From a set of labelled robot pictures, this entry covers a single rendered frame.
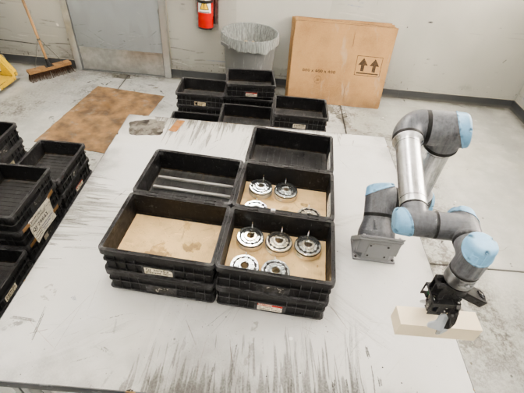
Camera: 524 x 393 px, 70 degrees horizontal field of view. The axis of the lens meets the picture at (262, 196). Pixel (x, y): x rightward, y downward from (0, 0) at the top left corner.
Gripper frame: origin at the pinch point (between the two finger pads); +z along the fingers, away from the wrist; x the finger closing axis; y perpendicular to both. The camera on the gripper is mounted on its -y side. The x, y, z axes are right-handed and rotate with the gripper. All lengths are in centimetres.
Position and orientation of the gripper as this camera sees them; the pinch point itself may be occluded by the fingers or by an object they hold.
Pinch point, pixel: (437, 320)
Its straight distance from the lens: 129.2
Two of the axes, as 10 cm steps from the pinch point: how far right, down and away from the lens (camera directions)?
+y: -10.0, -0.8, -0.1
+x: -0.5, 6.7, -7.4
